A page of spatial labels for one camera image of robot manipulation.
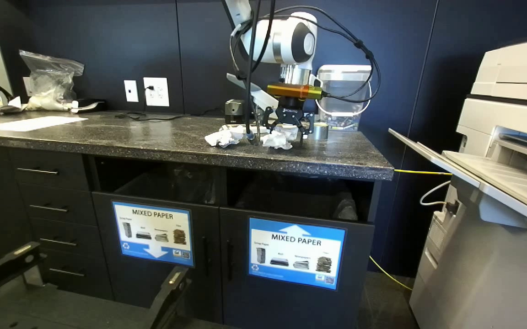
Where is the white paper ball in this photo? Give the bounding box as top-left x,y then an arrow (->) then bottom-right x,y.
257,123 -> 301,154
202,123 -> 259,150

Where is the black counter cabinet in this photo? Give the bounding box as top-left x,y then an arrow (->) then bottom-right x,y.
0,110 -> 396,329

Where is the crinkled clear plastic bag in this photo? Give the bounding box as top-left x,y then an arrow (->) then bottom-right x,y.
3,48 -> 100,115

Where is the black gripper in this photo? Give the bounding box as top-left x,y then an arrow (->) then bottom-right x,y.
270,99 -> 316,147

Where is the black power cord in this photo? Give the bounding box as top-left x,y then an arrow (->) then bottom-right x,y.
111,108 -> 182,123

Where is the thin white cable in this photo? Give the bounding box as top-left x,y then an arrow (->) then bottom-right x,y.
416,178 -> 455,211

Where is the small white wall plate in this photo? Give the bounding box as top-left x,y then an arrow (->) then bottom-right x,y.
120,77 -> 140,105

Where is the silver metal tape roll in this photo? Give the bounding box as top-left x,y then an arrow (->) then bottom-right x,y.
307,119 -> 330,143

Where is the clear plastic bucket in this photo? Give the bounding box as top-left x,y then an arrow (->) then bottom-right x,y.
312,62 -> 374,134

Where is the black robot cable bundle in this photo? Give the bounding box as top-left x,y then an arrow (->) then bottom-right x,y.
224,0 -> 382,147

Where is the thin yellow cable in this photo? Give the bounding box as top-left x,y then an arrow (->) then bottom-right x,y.
365,167 -> 455,295

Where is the blue label with down arrow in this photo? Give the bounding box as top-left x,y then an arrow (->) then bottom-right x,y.
109,200 -> 195,269

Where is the large white office printer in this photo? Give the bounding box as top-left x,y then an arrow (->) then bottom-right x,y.
385,35 -> 527,329

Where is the gold wrist camera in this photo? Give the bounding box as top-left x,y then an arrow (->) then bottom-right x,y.
264,83 -> 325,103

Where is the metal drawer handle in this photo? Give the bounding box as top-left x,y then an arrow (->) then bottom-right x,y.
36,236 -> 80,249
45,265 -> 87,280
14,165 -> 60,178
27,201 -> 71,216

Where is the white power outlet plate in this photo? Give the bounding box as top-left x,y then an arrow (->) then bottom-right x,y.
140,75 -> 171,110

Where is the blue label with up arrow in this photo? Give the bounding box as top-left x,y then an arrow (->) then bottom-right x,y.
246,216 -> 347,293

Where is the black stand bar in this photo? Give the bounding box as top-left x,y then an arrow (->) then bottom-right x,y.
0,240 -> 49,320
146,265 -> 191,329

